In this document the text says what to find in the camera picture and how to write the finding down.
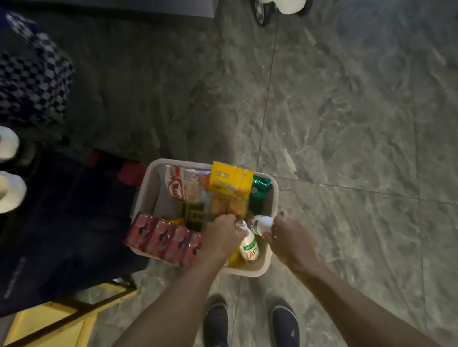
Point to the person's right forearm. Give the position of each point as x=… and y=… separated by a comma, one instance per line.
x=362, y=318

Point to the person's left forearm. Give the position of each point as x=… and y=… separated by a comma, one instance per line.
x=151, y=341

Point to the small white drink bottle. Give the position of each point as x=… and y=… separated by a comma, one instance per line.
x=248, y=247
x=261, y=223

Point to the black right slip-on shoe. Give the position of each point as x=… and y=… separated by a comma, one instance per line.
x=286, y=330

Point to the red white snack packet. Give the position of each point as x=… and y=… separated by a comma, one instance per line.
x=181, y=184

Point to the checkered fabric bag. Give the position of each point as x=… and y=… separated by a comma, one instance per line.
x=4, y=76

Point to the red plastic piece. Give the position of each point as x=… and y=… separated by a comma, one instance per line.
x=132, y=175

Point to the black appliance box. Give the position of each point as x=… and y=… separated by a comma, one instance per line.
x=50, y=240

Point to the beige snack basket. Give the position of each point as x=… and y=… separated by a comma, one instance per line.
x=155, y=195

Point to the black left slip-on shoe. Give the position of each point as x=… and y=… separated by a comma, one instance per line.
x=215, y=323

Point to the large yellow snack packet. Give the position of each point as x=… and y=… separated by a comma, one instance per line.
x=230, y=179

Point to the black slip-on shoe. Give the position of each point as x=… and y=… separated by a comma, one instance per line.
x=215, y=323
x=286, y=330

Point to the red drink can pack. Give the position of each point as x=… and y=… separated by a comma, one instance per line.
x=161, y=237

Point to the green snack packet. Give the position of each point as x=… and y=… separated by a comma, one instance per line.
x=259, y=192

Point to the person's left hand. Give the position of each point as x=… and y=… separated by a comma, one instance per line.
x=223, y=238

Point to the small yellow packet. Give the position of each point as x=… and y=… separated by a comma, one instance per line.
x=234, y=259

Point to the person's right hand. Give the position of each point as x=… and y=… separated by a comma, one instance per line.
x=293, y=245

